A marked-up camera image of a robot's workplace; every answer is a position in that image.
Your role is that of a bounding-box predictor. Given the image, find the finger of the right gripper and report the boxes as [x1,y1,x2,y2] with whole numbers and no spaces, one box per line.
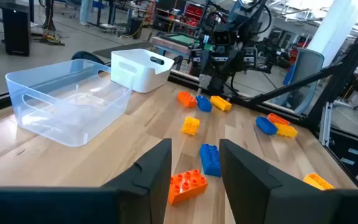
[198,73,213,91]
[213,73,228,93]

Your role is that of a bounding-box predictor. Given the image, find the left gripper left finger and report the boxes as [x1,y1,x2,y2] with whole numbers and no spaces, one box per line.
[101,138,173,224]

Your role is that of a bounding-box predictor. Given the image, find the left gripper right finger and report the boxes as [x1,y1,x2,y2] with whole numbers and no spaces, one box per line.
[219,138,335,224]

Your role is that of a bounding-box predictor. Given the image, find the yellow toy building block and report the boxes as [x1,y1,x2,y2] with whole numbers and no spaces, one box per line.
[273,122,299,139]
[302,172,335,191]
[209,95,232,112]

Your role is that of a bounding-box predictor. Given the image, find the blue toy building block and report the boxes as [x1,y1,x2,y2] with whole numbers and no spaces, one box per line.
[255,116,278,136]
[196,95,213,113]
[199,143,223,178]

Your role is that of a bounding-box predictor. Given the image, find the orange toy building block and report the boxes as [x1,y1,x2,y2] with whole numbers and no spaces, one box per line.
[167,169,209,205]
[177,90,198,109]
[267,113,291,126]

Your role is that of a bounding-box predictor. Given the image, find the small square yellow building block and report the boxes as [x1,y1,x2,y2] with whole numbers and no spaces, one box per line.
[181,116,201,136]

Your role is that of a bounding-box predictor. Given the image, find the table with green mat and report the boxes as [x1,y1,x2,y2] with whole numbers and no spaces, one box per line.
[150,32,204,60]

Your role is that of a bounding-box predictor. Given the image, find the shelf with red bins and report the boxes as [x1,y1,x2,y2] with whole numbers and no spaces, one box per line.
[183,1,206,28]

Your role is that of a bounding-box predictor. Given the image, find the white plastic bin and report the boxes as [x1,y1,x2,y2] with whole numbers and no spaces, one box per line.
[110,48,175,94]

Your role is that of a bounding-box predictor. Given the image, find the grey-blue chair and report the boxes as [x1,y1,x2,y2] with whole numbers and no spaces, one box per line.
[272,47,325,115]

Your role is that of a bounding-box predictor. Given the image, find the clear plastic bin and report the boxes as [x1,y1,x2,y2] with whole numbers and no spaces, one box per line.
[4,58,135,147]

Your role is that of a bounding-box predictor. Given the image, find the person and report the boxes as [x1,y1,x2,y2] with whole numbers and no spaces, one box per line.
[79,0,93,26]

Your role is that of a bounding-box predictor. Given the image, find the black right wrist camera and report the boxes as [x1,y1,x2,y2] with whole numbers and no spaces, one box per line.
[211,24,234,46]

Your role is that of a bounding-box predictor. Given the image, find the silver metal bracket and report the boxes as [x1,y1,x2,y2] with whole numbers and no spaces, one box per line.
[319,101,334,147]

